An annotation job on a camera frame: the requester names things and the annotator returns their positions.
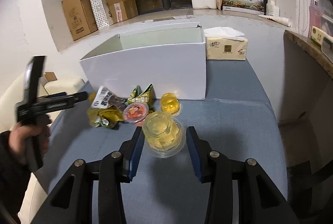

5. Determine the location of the large clear jelly cup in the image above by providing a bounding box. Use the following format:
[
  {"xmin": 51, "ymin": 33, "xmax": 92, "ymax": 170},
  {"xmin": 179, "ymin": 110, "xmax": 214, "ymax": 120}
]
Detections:
[{"xmin": 142, "ymin": 112, "xmax": 186, "ymax": 159}]

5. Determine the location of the red jelly cup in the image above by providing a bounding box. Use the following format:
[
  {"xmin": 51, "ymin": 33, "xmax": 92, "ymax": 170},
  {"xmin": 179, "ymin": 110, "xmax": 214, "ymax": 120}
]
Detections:
[{"xmin": 122, "ymin": 102, "xmax": 149, "ymax": 123}]

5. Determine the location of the green peas snack bag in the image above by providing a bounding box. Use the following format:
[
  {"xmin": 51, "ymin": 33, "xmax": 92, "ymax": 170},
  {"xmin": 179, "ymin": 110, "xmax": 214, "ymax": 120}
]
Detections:
[{"xmin": 126, "ymin": 84, "xmax": 155, "ymax": 113}]

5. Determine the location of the person's left hand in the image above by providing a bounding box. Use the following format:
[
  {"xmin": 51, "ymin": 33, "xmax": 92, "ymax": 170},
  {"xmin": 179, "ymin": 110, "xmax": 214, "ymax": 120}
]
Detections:
[{"xmin": 9, "ymin": 115, "xmax": 52, "ymax": 165}]

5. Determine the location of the yellow green snack packet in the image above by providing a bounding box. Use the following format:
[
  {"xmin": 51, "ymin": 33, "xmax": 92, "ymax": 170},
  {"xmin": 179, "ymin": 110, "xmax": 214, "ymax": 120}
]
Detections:
[{"xmin": 87, "ymin": 93, "xmax": 124, "ymax": 129}]

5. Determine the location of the brown meat snack packet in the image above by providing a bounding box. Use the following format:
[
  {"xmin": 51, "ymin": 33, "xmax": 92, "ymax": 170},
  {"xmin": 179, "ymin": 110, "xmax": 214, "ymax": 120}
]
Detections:
[{"xmin": 91, "ymin": 86, "xmax": 127, "ymax": 112}]

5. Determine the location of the small yellow jelly cup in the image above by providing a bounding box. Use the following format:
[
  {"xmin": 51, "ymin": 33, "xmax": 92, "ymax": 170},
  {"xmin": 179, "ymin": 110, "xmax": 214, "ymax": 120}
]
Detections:
[{"xmin": 160, "ymin": 93, "xmax": 182, "ymax": 116}]

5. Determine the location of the large cardboard box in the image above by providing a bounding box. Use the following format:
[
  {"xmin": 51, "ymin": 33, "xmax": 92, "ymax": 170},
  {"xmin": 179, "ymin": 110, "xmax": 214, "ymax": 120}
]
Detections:
[{"xmin": 62, "ymin": 0, "xmax": 98, "ymax": 41}]

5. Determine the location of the white storage box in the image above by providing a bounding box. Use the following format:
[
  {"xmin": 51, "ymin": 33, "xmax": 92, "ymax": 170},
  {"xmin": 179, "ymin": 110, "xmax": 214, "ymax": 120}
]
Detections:
[{"xmin": 80, "ymin": 22, "xmax": 207, "ymax": 100}]

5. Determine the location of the tissue pack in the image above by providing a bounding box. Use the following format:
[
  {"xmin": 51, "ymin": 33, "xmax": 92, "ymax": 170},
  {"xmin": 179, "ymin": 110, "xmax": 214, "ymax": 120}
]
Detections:
[{"xmin": 204, "ymin": 26, "xmax": 248, "ymax": 61}]

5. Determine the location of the small open cardboard box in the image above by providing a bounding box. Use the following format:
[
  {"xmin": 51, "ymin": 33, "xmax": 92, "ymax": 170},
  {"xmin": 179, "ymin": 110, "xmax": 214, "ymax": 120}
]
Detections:
[{"xmin": 106, "ymin": 0, "xmax": 139, "ymax": 23}]

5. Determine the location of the wooden side shelf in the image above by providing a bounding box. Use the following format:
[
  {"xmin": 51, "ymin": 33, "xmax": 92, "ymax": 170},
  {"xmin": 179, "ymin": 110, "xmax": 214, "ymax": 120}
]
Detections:
[{"xmin": 283, "ymin": 30, "xmax": 333, "ymax": 79}]

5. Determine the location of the white plastic bottle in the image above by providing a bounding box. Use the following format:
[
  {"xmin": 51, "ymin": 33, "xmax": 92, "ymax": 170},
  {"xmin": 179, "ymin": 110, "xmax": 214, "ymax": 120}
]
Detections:
[{"xmin": 266, "ymin": 0, "xmax": 279, "ymax": 17}]

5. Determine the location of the green tissue box on shelf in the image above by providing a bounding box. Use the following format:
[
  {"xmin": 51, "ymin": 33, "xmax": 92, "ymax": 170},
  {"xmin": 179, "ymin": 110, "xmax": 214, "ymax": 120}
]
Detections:
[{"xmin": 310, "ymin": 26, "xmax": 333, "ymax": 60}]

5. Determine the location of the printed landscape gift box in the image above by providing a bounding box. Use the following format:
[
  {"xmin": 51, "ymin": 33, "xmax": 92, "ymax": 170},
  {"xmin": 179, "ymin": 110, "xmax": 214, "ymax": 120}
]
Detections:
[{"xmin": 222, "ymin": 0, "xmax": 265, "ymax": 15}]

